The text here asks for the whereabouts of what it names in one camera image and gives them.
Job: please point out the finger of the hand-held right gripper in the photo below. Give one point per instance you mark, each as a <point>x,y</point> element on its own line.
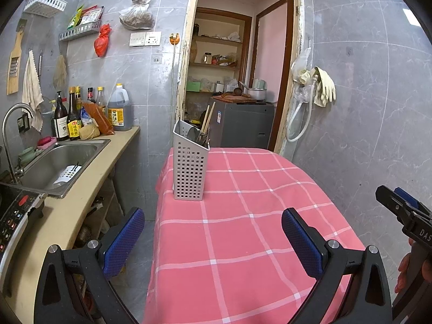
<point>388,199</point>
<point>406,196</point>

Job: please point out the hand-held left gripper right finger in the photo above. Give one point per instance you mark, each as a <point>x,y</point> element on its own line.
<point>302,243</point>

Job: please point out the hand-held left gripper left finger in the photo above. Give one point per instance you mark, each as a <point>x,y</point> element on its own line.
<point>123,239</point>

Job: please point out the white perforated utensil basket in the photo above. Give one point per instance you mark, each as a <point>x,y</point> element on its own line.
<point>189,172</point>

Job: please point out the wooden chopstick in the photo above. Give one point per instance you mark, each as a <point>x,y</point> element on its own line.
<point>205,118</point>
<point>211,114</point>

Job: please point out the person's right hand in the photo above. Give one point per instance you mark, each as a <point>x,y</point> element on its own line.
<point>403,270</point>

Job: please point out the pink checked tablecloth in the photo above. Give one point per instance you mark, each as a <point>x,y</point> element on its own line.
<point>243,243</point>

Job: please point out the beige countertop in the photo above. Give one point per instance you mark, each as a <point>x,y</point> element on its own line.
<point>67,216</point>

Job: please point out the white perforated tray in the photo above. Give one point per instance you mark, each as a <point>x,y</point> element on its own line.
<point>67,174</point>

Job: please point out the stainless steel sink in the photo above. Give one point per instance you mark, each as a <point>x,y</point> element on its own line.
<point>57,162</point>

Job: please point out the black induction cooker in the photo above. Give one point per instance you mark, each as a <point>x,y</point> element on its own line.
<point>15,216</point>

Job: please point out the tan tied bundle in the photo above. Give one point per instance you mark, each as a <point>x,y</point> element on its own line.
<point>89,131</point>

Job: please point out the orange brown packet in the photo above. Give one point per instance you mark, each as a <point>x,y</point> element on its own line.
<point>99,119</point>

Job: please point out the soy sauce bottle yellow label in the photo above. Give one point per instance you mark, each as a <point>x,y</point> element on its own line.
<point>74,126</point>

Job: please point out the pale green holder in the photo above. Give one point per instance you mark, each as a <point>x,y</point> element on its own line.
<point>27,155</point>

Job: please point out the large oil jug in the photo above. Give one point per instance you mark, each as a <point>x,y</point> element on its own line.
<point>119,111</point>

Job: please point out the cream rubber gloves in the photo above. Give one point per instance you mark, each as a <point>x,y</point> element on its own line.
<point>324,87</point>

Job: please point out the white blue packet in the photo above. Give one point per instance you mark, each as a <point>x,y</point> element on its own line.
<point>86,116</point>

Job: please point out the dark pump bottle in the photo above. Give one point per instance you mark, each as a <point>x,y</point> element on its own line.
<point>61,125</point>

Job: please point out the grey appliance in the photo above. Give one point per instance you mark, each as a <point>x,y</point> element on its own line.
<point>243,125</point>

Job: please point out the yellow cap sauce bottle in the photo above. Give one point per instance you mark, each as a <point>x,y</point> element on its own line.
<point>101,98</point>

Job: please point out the dark cap sauce bottle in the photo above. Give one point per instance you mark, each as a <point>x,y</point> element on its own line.
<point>90,96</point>

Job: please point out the chrome faucet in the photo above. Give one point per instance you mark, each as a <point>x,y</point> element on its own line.
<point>7,148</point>

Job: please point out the slim yellow cap bottle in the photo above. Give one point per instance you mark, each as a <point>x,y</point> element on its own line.
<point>79,96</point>

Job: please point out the aluminium pot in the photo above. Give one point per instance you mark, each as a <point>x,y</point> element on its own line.
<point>257,93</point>

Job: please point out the wooden cutting board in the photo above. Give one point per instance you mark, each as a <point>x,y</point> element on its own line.
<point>233,98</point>

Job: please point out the clear plastic bag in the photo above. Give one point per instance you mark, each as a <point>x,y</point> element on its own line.
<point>300,62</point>

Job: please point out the brown round ladle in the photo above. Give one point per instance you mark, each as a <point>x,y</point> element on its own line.
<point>238,91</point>

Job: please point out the pale green container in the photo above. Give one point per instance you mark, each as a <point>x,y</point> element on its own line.
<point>259,83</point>

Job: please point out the green box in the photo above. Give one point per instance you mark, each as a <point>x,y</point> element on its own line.
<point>194,87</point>

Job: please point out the beige towel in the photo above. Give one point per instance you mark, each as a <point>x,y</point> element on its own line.
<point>32,87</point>

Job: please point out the hanging metal utensil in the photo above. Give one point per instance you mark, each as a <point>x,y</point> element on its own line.
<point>40,67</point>

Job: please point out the red plastic bag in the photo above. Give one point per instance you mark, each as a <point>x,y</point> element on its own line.
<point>102,44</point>

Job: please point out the glass jar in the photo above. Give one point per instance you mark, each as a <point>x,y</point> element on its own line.
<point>208,58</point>

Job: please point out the wooden grater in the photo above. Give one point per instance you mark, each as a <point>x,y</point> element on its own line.
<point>16,57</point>

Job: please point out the wooden shelf unit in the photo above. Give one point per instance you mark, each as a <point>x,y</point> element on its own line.
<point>219,39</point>

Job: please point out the clear bag with dark contents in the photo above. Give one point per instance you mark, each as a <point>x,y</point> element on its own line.
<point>136,17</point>

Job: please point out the red snack packet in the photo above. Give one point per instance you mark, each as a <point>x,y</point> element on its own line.
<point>91,15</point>

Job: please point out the green snack packet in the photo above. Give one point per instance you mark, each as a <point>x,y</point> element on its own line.
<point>75,17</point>

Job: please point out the black wall socket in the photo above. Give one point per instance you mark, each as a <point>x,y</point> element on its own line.
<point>23,123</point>

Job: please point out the small grey wall outlet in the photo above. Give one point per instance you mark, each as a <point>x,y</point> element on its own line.
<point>157,58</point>

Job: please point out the pink door with brown frame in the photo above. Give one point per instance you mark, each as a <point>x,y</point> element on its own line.
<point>273,47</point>

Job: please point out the white wall switch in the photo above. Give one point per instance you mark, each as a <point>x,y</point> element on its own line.
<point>137,39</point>

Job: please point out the white wall socket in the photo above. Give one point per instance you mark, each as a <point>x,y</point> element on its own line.
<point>153,38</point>

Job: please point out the grey wall rack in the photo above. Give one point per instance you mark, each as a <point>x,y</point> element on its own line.
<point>81,29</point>

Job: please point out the white wall basket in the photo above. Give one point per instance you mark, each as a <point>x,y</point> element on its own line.
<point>45,4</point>

